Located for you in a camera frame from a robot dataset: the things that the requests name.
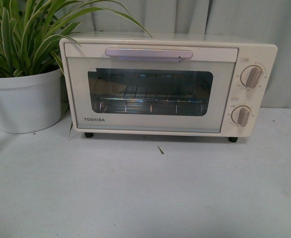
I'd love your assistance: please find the glass oven door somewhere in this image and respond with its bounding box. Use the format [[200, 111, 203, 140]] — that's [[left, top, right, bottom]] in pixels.
[[64, 43, 238, 133]]

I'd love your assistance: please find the silver oven door handle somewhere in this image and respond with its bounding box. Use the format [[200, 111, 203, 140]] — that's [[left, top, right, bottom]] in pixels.
[[105, 48, 193, 61]]

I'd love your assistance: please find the cream Toshiba toaster oven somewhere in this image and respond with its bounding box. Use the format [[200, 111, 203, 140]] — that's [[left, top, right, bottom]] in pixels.
[[59, 32, 278, 142]]

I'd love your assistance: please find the lower timer knob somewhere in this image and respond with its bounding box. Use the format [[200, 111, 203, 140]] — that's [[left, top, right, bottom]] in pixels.
[[231, 106, 251, 127]]

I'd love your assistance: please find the upper temperature knob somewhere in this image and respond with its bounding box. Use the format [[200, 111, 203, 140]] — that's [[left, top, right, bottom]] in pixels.
[[240, 65, 263, 88]]

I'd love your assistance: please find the white plastic flower pot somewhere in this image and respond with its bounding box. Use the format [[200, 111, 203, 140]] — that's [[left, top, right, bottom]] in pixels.
[[0, 69, 62, 133]]

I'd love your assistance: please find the green striped spider plant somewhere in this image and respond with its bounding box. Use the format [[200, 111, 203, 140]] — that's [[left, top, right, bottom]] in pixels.
[[0, 0, 153, 80]]

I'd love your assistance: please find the grey fabric backdrop curtain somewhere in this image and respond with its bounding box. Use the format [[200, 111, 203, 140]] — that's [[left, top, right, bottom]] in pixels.
[[75, 0, 291, 108]]

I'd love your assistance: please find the metal wire oven rack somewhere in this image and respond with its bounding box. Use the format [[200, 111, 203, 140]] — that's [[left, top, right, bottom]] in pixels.
[[91, 74, 208, 117]]

